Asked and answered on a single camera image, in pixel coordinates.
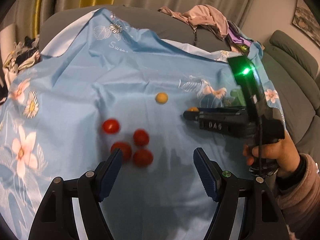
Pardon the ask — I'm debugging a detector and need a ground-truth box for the large tan longan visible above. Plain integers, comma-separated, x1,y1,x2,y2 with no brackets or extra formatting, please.
187,107,199,112

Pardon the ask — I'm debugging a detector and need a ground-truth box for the small tan longan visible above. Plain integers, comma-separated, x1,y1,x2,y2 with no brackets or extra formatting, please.
155,92,168,104

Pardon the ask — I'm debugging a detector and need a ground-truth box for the cherry tomato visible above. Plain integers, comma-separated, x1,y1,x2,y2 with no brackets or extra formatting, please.
133,129,150,147
133,148,153,167
102,118,120,134
110,141,132,162

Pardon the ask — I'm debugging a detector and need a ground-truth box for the green plastic bowl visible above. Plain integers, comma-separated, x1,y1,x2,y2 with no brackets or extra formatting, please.
222,88,246,107

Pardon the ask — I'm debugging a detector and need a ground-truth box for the pink sleeve forearm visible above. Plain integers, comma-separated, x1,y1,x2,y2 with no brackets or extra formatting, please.
276,154,319,239

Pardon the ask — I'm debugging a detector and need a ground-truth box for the person right hand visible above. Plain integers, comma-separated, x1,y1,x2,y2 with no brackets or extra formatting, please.
242,129,301,178

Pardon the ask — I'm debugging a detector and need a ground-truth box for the grey sofa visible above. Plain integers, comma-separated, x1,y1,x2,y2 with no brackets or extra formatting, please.
38,4,320,160

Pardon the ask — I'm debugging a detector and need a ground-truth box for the purple clothing pile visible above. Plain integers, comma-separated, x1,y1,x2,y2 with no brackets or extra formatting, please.
226,20,254,55

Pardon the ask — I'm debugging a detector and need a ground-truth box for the pink crumpled clothing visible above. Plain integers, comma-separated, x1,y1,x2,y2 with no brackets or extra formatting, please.
158,4,229,41

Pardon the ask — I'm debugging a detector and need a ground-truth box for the blue floral cloth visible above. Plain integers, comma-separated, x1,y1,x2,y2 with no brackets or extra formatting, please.
0,6,288,240

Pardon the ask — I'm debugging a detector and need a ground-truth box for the cluttered side pile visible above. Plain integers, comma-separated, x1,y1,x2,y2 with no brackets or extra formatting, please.
1,35,41,103

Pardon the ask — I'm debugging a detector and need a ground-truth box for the framed wall picture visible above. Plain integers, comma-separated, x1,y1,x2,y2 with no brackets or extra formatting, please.
292,0,319,46

